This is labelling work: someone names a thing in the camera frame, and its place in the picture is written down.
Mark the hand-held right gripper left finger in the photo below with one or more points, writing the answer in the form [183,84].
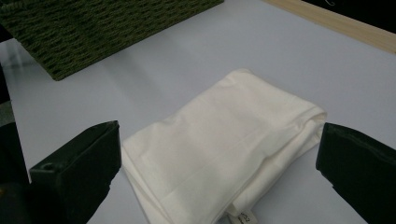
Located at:
[77,161]

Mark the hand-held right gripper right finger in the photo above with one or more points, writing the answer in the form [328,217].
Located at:
[361,168]

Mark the green woven basket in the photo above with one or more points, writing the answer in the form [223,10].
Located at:
[93,31]

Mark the white cloth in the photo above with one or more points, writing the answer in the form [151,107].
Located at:
[218,140]

